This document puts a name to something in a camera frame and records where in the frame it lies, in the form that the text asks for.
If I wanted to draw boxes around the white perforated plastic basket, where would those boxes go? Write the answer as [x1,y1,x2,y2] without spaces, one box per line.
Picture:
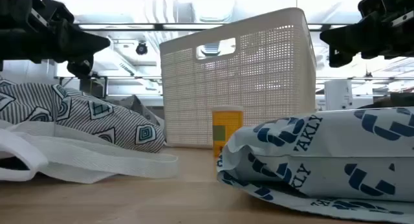
[158,6,318,150]

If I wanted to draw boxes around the grey patterned hospital gown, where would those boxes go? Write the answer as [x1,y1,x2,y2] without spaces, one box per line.
[0,77,179,185]

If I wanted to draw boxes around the white box machine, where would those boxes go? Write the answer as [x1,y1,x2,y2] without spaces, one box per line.
[323,79,354,112]

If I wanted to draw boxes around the black ceiling spot lamp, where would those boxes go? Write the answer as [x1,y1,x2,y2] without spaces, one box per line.
[135,41,149,56]

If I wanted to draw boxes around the orange pill bottle white cap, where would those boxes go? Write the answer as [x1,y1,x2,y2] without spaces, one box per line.
[212,106,245,159]

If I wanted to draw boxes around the white bag blue print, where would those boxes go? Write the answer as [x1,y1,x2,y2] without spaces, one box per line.
[215,106,414,224]

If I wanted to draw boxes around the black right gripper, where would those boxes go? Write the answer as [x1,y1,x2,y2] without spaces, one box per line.
[320,0,414,69]

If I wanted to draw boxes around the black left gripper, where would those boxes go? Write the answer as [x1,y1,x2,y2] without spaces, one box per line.
[0,0,111,78]

